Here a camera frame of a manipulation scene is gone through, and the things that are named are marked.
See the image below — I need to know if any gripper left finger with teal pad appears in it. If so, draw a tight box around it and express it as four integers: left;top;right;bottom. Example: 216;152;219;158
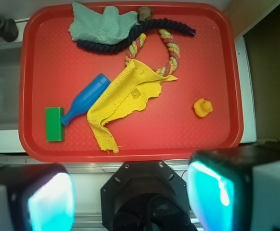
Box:
0;164;76;231

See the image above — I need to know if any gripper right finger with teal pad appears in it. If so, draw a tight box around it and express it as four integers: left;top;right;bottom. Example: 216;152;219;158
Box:
186;144;280;231

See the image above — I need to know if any yellow rubber duck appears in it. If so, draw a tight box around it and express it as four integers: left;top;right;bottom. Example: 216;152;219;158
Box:
193;98;213;118

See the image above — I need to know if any green rectangular block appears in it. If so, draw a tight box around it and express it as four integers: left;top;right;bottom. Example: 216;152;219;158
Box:
45;107;64;142

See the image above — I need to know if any red plastic tray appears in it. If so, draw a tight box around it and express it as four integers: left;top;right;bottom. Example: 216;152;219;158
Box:
19;2;243;162

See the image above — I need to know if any blue plastic bottle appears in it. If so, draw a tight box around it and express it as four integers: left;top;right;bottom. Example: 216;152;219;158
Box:
60;74;111;126

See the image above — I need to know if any metal sink basin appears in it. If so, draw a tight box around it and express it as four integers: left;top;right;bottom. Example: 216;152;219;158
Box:
0;47;22;130

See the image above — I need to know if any yellow knitted cloth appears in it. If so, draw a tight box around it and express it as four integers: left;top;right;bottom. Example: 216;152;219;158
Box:
87;59;177;154

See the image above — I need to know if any light green cloth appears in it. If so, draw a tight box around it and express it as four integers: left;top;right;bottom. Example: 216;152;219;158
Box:
68;2;138;45

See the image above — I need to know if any small brown stone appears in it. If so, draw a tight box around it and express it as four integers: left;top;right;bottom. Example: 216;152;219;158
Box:
138;6;153;22

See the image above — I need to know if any multicolour braided rope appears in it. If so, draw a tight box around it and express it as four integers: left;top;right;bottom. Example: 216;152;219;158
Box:
125;28;180;77

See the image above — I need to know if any dark navy rope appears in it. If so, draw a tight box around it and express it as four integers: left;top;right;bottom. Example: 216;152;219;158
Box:
76;18;196;54

